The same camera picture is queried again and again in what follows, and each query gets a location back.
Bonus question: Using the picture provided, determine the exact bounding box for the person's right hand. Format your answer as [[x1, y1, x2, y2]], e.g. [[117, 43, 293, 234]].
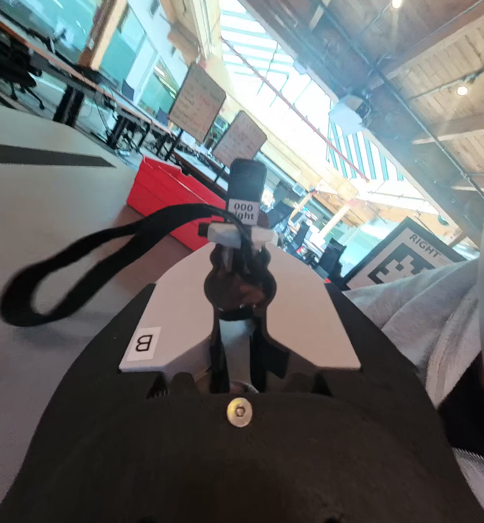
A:
[[215, 265, 273, 311]]

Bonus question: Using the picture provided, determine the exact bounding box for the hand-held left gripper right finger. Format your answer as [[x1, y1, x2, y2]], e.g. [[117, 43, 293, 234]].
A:
[[251, 242, 362, 383]]

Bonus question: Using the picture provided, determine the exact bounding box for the whiteboard on stand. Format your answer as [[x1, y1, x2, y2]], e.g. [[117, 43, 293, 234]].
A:
[[212, 111, 268, 168], [168, 63, 227, 144]]

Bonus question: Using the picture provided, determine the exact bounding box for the framed black white marker poster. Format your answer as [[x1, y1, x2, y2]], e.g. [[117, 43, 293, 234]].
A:
[[343, 217, 468, 291]]

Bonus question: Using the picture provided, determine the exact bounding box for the black fabric strap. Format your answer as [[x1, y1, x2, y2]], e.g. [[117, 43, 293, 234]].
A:
[[0, 203, 267, 327]]

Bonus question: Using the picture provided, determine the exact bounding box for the red plastic bin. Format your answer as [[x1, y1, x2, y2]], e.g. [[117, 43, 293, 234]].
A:
[[126, 155, 226, 252]]

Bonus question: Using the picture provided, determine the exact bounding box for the grey desk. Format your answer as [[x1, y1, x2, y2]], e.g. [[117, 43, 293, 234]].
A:
[[0, 100, 226, 523]]

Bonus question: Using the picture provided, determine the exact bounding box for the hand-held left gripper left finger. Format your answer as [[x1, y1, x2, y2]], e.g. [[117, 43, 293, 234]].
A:
[[118, 242, 219, 375]]

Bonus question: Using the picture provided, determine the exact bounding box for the white ceiling projector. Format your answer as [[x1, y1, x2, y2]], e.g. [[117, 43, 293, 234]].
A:
[[329, 95, 369, 135]]

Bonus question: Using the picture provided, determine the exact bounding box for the long black tape strip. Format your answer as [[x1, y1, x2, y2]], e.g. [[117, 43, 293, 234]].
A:
[[0, 142, 116, 167]]

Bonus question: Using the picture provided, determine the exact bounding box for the wooden office desk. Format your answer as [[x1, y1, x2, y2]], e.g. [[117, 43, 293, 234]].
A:
[[0, 6, 181, 154]]

